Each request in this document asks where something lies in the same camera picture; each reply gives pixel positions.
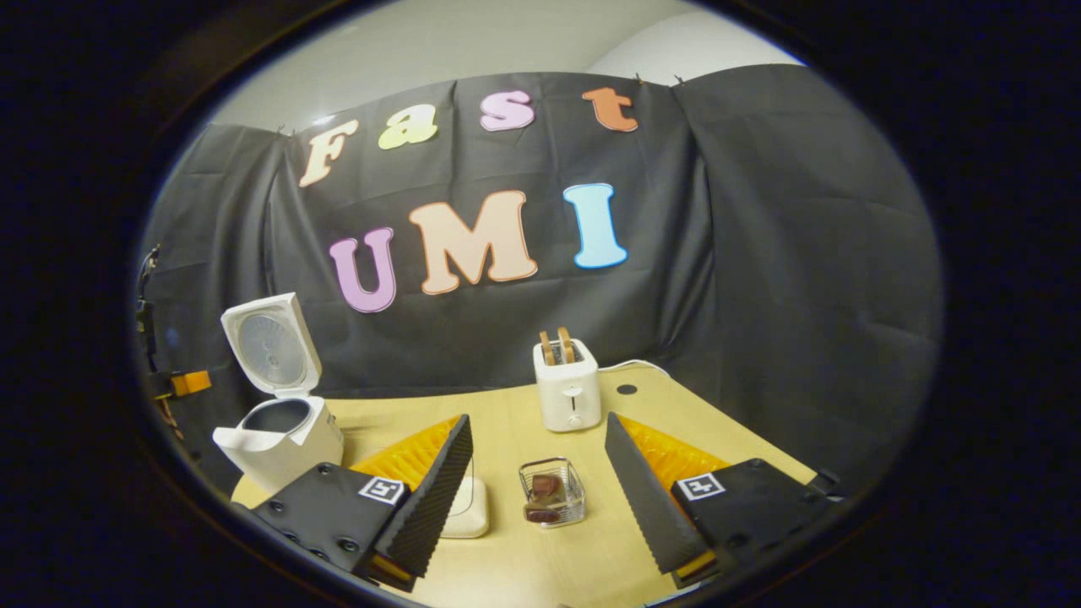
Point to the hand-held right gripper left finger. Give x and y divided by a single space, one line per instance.
435 498

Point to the black backdrop cloth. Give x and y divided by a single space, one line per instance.
718 253

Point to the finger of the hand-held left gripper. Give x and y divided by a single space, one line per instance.
192 382

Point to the toast bread slice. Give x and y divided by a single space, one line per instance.
548 348
566 344

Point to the white toaster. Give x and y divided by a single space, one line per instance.
567 393

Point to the dark wooden spoon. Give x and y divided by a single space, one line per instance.
545 494

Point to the clear chopstick holder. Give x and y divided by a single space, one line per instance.
576 494

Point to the clear box of white rice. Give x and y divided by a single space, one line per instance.
469 507

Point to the white rice cooker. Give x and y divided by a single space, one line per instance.
296 439

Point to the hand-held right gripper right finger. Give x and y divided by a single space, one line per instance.
646 498

